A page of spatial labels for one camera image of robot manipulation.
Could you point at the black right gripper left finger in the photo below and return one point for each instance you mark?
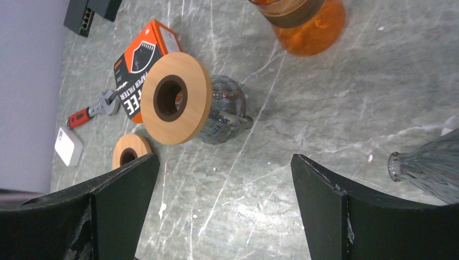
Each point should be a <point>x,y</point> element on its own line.
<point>100,218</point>

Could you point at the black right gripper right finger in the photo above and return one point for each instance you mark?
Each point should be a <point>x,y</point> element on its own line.
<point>344,219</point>

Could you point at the wooden dripper ring holder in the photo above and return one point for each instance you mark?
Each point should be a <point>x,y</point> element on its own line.
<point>176,99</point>

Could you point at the orange coffee filter box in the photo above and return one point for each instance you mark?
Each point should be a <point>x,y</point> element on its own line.
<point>131,69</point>

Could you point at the white small device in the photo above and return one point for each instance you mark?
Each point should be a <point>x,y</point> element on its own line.
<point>68,146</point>

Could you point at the grey glass pitcher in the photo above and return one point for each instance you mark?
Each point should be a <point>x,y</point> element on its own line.
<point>227,117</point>

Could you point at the orange glass with wooden band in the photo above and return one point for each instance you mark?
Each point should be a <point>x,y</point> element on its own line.
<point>304,27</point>

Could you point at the red handled adjustable wrench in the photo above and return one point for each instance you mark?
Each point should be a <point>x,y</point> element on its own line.
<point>108,104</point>

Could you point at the black network switch box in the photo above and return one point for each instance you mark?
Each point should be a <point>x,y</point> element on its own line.
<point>79,17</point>

